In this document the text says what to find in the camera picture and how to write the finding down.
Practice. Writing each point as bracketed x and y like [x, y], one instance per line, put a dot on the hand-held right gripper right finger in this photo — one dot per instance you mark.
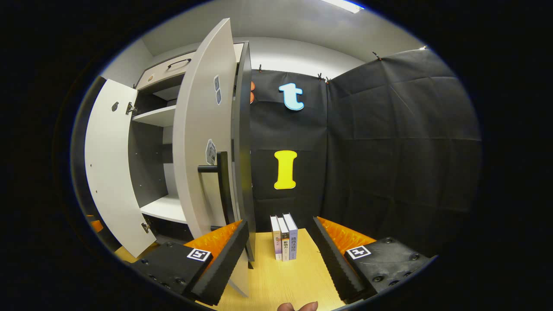
[335, 263]

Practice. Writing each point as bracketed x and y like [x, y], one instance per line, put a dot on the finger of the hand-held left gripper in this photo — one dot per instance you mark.
[96, 225]

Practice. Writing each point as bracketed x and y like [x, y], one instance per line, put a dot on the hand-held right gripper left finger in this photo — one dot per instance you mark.
[227, 263]

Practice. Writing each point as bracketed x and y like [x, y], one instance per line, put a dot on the white cabinet door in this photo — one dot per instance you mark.
[112, 172]
[198, 108]

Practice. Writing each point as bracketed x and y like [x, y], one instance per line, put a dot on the white and grey cabinet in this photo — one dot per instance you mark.
[149, 172]

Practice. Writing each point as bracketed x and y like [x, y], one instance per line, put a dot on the beige cabinet drawer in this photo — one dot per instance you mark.
[162, 73]

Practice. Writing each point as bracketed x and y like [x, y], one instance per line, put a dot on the lavender book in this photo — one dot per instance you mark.
[293, 242]

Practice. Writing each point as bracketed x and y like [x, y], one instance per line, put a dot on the grey book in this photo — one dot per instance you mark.
[285, 246]

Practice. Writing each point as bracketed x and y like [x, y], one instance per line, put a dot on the black backdrop cloth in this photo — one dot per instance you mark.
[389, 151]

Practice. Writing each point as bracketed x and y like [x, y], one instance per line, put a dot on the ceiling light panel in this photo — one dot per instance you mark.
[343, 5]

